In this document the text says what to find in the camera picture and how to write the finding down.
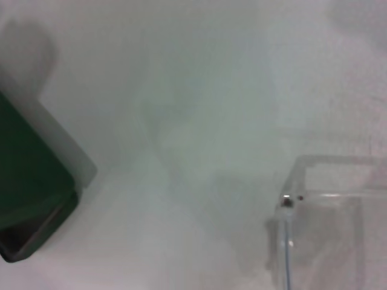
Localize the clear frame glasses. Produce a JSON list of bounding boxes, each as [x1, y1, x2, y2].
[[265, 153, 387, 290]]

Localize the green glasses case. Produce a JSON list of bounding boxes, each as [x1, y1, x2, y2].
[[0, 89, 80, 263]]

